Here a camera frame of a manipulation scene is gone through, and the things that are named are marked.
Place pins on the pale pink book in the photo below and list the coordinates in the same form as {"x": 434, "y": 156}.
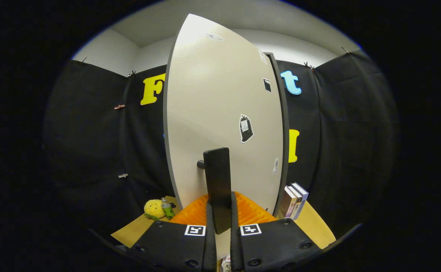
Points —
{"x": 287, "y": 202}

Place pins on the black backdrop cloth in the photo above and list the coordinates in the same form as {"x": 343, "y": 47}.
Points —
{"x": 356, "y": 143}

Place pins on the dark brown book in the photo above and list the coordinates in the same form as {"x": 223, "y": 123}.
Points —
{"x": 296, "y": 206}

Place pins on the yellow plush toy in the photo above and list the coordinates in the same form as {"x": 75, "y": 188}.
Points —
{"x": 153, "y": 207}

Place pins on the green bottle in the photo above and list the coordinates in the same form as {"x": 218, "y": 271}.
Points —
{"x": 167, "y": 210}

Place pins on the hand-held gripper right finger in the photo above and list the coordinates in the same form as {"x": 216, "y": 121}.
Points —
{"x": 236, "y": 249}

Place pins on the lavender book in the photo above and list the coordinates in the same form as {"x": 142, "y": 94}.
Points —
{"x": 302, "y": 200}

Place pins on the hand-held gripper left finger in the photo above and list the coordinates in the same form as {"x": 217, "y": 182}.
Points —
{"x": 211, "y": 249}

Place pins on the dark grey shoe cabinet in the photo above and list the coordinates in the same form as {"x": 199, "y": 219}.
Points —
{"x": 283, "y": 132}

